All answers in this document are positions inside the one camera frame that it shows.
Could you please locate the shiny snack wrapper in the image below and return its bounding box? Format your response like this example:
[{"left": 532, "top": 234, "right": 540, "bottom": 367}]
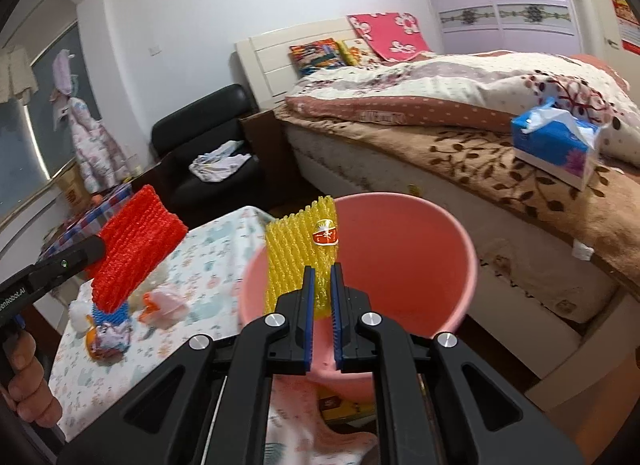
[{"left": 85, "top": 322, "right": 132, "bottom": 361}]

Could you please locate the pale printed garment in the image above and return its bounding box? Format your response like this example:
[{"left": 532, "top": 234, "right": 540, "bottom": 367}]
[{"left": 189, "top": 140, "right": 252, "bottom": 183}]

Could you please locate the person's left hand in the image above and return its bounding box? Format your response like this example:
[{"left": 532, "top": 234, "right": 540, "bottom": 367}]
[{"left": 5, "top": 330, "right": 63, "bottom": 428}]

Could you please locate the white knitted cardigan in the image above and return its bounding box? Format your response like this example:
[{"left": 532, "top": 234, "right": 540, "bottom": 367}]
[{"left": 0, "top": 45, "right": 40, "bottom": 106}]

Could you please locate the red foam fruit net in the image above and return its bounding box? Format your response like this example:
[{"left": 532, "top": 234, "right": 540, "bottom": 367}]
[{"left": 90, "top": 185, "right": 188, "bottom": 313}]

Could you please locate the white quilted mattress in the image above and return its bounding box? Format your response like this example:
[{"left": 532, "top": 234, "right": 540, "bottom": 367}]
[{"left": 287, "top": 122, "right": 621, "bottom": 323}]

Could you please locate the floral tablecloth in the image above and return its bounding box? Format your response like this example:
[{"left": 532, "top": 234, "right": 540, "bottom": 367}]
[{"left": 47, "top": 206, "right": 381, "bottom": 465}]

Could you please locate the blue tissue box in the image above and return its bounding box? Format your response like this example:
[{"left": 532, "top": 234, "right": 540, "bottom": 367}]
[{"left": 510, "top": 97, "right": 608, "bottom": 190}]

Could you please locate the floral patchwork quilt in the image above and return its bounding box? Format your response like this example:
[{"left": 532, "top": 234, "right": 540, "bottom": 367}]
[{"left": 285, "top": 50, "right": 640, "bottom": 168}]

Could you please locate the white wooden bed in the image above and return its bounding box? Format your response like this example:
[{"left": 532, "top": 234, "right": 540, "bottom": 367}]
[{"left": 235, "top": 17, "right": 640, "bottom": 396}]

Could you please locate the dark wooden nightstand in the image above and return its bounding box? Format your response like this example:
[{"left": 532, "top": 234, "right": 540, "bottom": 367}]
[{"left": 239, "top": 109, "right": 301, "bottom": 210}]

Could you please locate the pink flower pillow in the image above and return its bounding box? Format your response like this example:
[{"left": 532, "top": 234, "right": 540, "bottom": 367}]
[{"left": 346, "top": 12, "right": 432, "bottom": 62}]

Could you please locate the plaid tablecloth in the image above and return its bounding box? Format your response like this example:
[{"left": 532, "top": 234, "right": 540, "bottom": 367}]
[{"left": 37, "top": 182, "right": 133, "bottom": 266}]

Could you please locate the yellow floral pillow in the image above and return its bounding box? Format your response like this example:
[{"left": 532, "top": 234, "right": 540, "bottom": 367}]
[{"left": 337, "top": 37, "right": 381, "bottom": 68}]

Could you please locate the white plastic wrap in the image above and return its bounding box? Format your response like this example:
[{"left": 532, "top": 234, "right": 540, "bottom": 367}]
[{"left": 69, "top": 299, "right": 96, "bottom": 333}]

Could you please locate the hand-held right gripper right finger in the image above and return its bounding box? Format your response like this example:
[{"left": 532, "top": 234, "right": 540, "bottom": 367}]
[{"left": 331, "top": 262, "right": 586, "bottom": 465}]

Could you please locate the pink plastic bin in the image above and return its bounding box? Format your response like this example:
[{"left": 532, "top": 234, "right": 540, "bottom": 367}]
[{"left": 236, "top": 193, "right": 478, "bottom": 403}]

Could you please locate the red wall poster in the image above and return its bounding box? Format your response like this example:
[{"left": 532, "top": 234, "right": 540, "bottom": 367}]
[{"left": 607, "top": 0, "right": 640, "bottom": 53}]

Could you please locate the colourful printed pillow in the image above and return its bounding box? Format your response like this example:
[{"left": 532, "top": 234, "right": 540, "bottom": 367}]
[{"left": 289, "top": 37, "right": 348, "bottom": 78}]

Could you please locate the pink padded jacket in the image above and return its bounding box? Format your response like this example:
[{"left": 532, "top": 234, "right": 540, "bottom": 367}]
[{"left": 51, "top": 97, "right": 132, "bottom": 196}]

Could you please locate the window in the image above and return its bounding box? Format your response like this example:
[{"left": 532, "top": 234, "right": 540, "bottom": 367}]
[{"left": 0, "top": 0, "right": 103, "bottom": 226}]

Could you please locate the blue foam fruit net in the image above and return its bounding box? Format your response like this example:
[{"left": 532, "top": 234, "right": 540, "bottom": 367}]
[{"left": 91, "top": 302, "right": 133, "bottom": 328}]

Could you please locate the dark wooden cabinet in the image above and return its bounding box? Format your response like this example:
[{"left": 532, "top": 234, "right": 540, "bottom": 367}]
[{"left": 131, "top": 157, "right": 176, "bottom": 218}]

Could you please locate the yellow cardboard box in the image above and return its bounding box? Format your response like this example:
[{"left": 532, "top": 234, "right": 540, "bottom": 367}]
[{"left": 52, "top": 165, "right": 88, "bottom": 208}]

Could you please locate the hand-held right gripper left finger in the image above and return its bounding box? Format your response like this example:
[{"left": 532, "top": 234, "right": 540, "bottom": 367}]
[{"left": 57, "top": 266, "right": 317, "bottom": 465}]

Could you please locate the white door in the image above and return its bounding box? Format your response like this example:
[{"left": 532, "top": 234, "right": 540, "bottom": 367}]
[{"left": 555, "top": 0, "right": 640, "bottom": 76}]

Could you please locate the black leather armchair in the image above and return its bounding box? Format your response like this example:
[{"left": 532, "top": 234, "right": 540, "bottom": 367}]
[{"left": 151, "top": 84, "right": 266, "bottom": 226}]

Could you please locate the purple hanging hat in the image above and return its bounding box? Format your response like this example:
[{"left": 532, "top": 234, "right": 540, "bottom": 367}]
[{"left": 50, "top": 49, "right": 81, "bottom": 103}]

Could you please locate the brown leaf pattern blanket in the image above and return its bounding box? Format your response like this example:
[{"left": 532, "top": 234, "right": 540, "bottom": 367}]
[{"left": 274, "top": 105, "right": 640, "bottom": 291}]

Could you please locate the yellow foam fruit net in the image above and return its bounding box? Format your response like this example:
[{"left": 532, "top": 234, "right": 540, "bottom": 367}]
[{"left": 263, "top": 194, "right": 341, "bottom": 321}]

